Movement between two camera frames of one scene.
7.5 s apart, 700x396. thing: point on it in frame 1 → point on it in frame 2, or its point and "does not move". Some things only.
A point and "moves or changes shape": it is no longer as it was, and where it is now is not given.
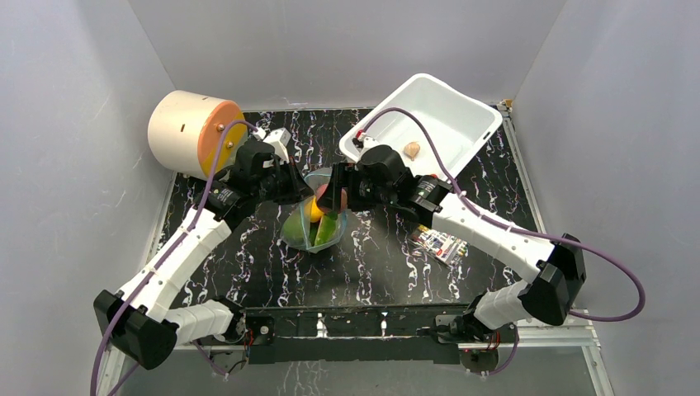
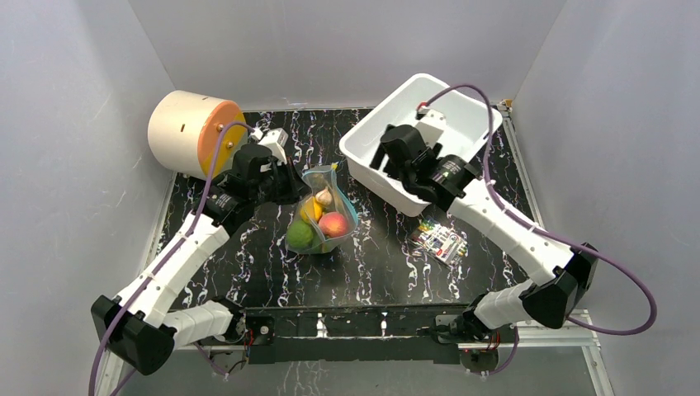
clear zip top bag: (310, 228) does not move
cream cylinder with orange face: (185, 129) does not move
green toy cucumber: (327, 231) → (323, 247)
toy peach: (320, 189) → (333, 223)
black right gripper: (343, 186) → (408, 178)
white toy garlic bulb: (411, 150) moves or changes shape
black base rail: (352, 335) does not move
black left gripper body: (282, 186) does not move
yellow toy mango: (312, 211) does not move
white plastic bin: (459, 124) does not move
